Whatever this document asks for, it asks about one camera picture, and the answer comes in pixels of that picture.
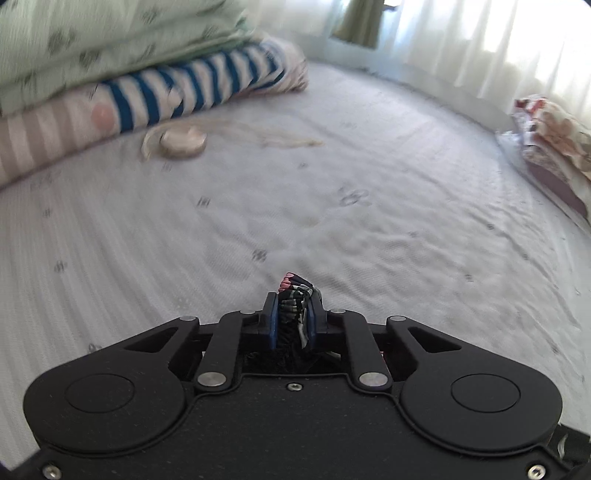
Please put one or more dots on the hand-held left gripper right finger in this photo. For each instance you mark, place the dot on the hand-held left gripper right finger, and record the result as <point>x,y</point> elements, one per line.
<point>313,325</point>

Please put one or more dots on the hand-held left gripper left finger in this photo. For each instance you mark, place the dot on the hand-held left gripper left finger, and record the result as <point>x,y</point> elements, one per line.
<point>272,325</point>

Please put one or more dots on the black floral pants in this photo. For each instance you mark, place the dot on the black floral pants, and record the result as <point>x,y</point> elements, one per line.
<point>295,304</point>

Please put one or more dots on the grey patterned bed sheet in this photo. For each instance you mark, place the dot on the grey patterned bed sheet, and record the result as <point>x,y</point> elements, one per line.
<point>323,207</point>

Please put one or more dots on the blue pink striped blanket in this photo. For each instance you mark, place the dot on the blue pink striped blanket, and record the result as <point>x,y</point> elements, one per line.
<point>152,92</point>

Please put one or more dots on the white mauve pillow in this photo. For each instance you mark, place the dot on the white mauve pillow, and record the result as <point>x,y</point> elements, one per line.
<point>561,187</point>

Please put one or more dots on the green curtain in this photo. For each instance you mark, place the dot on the green curtain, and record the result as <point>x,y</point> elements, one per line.
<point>362,23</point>

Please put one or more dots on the floral pillow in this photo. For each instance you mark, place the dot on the floral pillow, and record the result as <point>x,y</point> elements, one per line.
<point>561,134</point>

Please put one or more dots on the white sheer curtain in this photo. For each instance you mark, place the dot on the white sheer curtain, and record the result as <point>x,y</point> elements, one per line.
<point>485,41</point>

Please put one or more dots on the green floral quilt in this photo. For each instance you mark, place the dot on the green floral quilt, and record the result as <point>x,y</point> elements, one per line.
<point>92,41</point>

